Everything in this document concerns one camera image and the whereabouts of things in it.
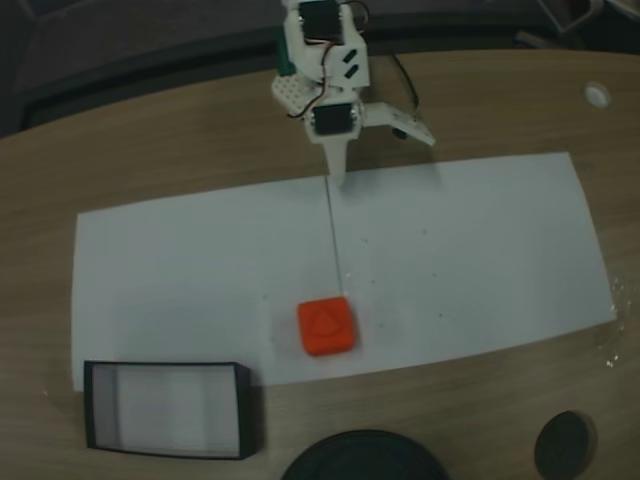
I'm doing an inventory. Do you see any black camera cable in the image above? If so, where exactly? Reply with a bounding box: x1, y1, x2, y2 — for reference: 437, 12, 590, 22
388, 51, 422, 122

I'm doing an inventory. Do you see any round table cable hole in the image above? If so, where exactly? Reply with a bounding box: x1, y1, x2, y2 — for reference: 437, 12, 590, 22
533, 410, 599, 479

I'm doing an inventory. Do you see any orange square block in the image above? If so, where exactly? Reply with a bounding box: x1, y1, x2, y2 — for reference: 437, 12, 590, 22
296, 295, 360, 358

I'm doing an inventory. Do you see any grey chair base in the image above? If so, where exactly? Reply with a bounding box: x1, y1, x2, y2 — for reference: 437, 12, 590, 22
513, 0, 609, 51

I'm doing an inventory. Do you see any small white round cap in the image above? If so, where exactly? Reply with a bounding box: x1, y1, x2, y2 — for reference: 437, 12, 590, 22
583, 81, 613, 108

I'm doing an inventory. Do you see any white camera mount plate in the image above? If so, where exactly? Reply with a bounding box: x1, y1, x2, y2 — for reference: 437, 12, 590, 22
363, 101, 437, 147

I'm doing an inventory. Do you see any white paper sheet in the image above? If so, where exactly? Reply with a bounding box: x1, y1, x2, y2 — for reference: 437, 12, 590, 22
71, 174, 347, 395
325, 151, 617, 375

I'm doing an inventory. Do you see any black round-base stand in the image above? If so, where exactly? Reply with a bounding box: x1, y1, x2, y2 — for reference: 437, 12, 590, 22
281, 428, 450, 480

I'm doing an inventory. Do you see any dark open box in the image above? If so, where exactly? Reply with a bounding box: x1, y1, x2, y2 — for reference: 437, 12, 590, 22
82, 359, 256, 461

